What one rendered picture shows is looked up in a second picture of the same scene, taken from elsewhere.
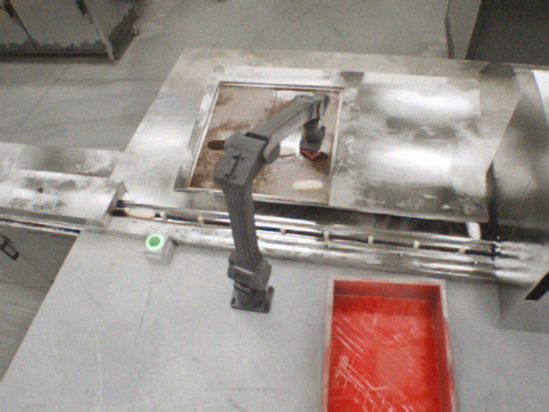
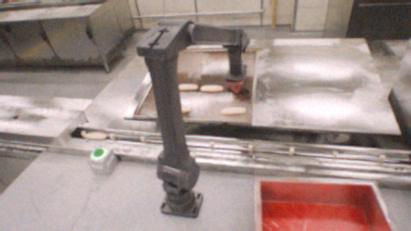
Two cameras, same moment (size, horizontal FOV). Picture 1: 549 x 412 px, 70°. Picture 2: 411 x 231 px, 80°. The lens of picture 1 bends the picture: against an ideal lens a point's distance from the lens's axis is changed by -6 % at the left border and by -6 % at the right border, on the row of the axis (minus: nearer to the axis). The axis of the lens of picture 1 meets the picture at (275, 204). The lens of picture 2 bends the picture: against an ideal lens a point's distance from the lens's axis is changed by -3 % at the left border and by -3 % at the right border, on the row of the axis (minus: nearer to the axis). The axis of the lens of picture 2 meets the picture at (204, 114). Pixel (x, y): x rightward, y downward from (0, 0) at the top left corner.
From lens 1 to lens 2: 0.47 m
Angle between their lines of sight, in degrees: 15
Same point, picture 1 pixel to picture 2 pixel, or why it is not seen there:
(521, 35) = (382, 34)
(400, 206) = (315, 124)
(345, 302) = (272, 207)
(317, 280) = (244, 187)
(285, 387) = not seen: outside the picture
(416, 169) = (325, 97)
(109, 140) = not seen: hidden behind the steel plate
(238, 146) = (163, 24)
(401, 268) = (324, 174)
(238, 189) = (161, 55)
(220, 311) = (149, 215)
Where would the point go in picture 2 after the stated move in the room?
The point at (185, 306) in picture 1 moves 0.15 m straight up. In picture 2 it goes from (117, 212) to (101, 182)
